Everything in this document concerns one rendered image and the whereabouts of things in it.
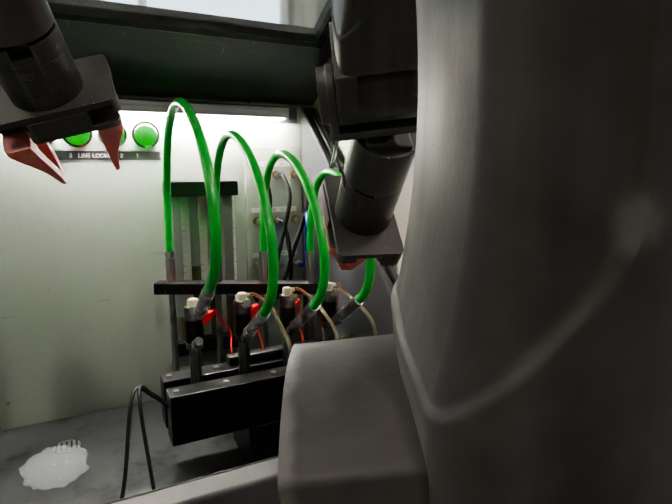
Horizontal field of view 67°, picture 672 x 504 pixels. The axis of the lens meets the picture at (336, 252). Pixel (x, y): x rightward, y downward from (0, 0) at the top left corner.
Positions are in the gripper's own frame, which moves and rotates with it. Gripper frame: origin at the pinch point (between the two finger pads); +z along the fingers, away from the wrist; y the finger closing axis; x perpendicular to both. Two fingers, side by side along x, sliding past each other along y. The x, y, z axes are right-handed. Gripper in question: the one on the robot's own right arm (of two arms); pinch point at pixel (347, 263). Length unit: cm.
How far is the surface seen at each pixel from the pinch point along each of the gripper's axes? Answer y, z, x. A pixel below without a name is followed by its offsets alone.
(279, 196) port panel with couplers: 44, 39, 1
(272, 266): 6.8, 10.0, 7.5
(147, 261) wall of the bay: 31, 42, 29
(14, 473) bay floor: -6, 47, 48
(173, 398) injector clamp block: -2.7, 30.3, 22.1
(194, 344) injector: 4.5, 27.3, 18.8
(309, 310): 5.6, 20.8, 1.4
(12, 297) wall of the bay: 23, 41, 52
